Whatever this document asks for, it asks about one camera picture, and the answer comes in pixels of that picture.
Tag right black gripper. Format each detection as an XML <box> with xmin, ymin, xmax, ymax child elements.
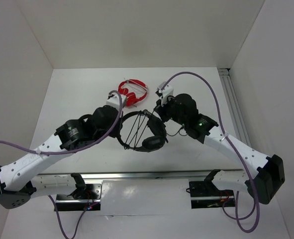
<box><xmin>154</xmin><ymin>94</ymin><xmax>187</xmax><ymax>125</ymax></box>

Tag black headset cable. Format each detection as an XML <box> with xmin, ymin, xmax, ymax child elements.
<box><xmin>123</xmin><ymin>111</ymin><xmax>187</xmax><ymax>151</ymax></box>

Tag black headset with microphone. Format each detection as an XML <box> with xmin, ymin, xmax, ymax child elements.
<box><xmin>116</xmin><ymin>110</ymin><xmax>168</xmax><ymax>152</ymax></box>

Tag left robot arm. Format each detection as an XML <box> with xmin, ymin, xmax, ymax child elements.
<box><xmin>0</xmin><ymin>105</ymin><xmax>121</xmax><ymax>209</ymax></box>

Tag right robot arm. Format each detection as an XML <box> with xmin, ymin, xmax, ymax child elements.
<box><xmin>155</xmin><ymin>94</ymin><xmax>285</xmax><ymax>205</ymax></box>

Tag red headphones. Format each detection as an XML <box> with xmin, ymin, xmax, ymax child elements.
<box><xmin>118</xmin><ymin>79</ymin><xmax>149</xmax><ymax>107</ymax></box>

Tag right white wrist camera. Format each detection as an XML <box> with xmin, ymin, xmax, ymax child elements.
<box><xmin>156</xmin><ymin>82</ymin><xmax>174</xmax><ymax>106</ymax></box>

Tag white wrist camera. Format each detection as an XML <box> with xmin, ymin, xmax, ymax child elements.
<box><xmin>106</xmin><ymin>93</ymin><xmax>127</xmax><ymax>110</ymax></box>
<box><xmin>156</xmin><ymin>82</ymin><xmax>174</xmax><ymax>106</ymax></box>

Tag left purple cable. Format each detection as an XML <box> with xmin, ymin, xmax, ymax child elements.
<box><xmin>0</xmin><ymin>91</ymin><xmax>124</xmax><ymax>239</ymax></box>

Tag purple cable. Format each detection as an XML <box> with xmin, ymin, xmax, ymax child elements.
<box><xmin>161</xmin><ymin>72</ymin><xmax>261</xmax><ymax>234</ymax></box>
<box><xmin>0</xmin><ymin>91</ymin><xmax>124</xmax><ymax>239</ymax></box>

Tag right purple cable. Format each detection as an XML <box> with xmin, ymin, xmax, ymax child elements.
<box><xmin>161</xmin><ymin>72</ymin><xmax>261</xmax><ymax>234</ymax></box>

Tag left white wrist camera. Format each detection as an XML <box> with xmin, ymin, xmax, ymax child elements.
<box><xmin>106</xmin><ymin>93</ymin><xmax>127</xmax><ymax>110</ymax></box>

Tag aluminium rail right side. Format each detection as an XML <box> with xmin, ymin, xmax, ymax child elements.
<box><xmin>217</xmin><ymin>68</ymin><xmax>252</xmax><ymax>146</ymax></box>

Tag aluminium rail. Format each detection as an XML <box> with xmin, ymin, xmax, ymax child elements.
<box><xmin>32</xmin><ymin>169</ymin><xmax>244</xmax><ymax>182</ymax></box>
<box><xmin>217</xmin><ymin>68</ymin><xmax>252</xmax><ymax>146</ymax></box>

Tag aluminium rail front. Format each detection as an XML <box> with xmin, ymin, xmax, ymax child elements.
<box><xmin>32</xmin><ymin>169</ymin><xmax>244</xmax><ymax>182</ymax></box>

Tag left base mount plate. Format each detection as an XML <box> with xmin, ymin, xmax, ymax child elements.
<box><xmin>55</xmin><ymin>180</ymin><xmax>102</xmax><ymax>212</ymax></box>

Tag base mount plate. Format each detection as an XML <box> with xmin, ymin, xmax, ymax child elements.
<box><xmin>186</xmin><ymin>181</ymin><xmax>235</xmax><ymax>209</ymax></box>
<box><xmin>55</xmin><ymin>180</ymin><xmax>102</xmax><ymax>212</ymax></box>

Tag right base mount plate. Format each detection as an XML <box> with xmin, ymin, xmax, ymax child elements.
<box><xmin>186</xmin><ymin>181</ymin><xmax>235</xmax><ymax>209</ymax></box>

